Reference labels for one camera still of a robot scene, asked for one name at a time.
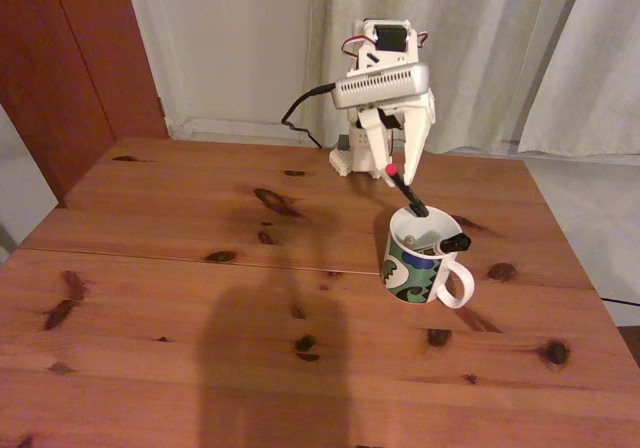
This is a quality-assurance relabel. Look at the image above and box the black pen red end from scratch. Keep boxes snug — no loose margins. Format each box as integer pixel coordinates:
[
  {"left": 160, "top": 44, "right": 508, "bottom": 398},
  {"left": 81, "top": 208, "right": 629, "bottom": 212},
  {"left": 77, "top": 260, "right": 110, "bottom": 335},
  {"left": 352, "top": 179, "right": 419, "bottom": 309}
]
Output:
[{"left": 384, "top": 163, "right": 431, "bottom": 219}]

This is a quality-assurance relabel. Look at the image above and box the white marker black cap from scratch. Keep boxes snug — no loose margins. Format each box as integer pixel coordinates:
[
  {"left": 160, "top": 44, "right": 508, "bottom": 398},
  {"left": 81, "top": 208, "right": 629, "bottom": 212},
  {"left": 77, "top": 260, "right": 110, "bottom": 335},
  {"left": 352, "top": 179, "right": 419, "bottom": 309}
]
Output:
[{"left": 417, "top": 232, "right": 474, "bottom": 258}]

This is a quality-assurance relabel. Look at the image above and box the white controller board case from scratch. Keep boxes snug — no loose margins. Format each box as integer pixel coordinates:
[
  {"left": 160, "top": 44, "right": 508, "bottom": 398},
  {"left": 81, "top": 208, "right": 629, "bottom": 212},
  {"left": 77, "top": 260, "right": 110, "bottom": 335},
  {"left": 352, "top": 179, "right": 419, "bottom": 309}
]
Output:
[{"left": 328, "top": 148, "right": 356, "bottom": 178}]

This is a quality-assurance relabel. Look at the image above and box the white mug green blue pattern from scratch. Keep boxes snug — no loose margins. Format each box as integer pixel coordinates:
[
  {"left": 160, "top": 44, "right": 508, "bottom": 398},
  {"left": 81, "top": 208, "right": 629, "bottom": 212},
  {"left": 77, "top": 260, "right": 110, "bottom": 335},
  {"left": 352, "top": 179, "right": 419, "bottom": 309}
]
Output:
[{"left": 380, "top": 204, "right": 476, "bottom": 311}]

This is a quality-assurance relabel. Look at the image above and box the brown wooden cabinet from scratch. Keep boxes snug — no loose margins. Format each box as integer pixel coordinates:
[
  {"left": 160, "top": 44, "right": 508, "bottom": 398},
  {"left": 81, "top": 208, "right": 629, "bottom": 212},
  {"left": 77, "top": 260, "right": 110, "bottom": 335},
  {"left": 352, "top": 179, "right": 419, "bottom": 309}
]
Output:
[{"left": 0, "top": 0, "right": 170, "bottom": 209}]

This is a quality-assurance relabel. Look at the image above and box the silver camera box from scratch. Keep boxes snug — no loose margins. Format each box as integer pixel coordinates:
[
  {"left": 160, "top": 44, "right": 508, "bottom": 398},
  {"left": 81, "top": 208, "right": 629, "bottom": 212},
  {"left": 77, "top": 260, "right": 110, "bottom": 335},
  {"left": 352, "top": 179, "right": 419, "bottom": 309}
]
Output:
[{"left": 332, "top": 63, "right": 432, "bottom": 112}]

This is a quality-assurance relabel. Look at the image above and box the black camera cable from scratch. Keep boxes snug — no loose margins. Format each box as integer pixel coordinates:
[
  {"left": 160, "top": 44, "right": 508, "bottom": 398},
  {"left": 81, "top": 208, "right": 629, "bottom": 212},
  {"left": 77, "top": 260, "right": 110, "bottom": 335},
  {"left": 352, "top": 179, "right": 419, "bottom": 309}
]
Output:
[{"left": 281, "top": 82, "right": 339, "bottom": 149}]

